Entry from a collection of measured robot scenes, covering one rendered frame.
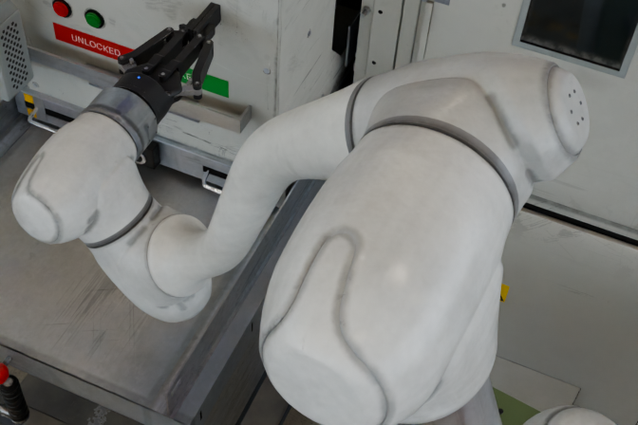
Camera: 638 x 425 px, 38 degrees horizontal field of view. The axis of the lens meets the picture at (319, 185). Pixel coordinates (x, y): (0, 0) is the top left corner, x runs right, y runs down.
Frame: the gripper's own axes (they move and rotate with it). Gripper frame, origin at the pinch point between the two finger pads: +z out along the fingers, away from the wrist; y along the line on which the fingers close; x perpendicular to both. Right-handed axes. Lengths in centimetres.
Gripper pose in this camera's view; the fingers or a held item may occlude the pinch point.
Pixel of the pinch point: (204, 25)
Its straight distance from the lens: 136.3
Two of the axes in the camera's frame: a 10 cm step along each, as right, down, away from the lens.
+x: 0.6, -6.7, -7.4
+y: 9.2, 3.3, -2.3
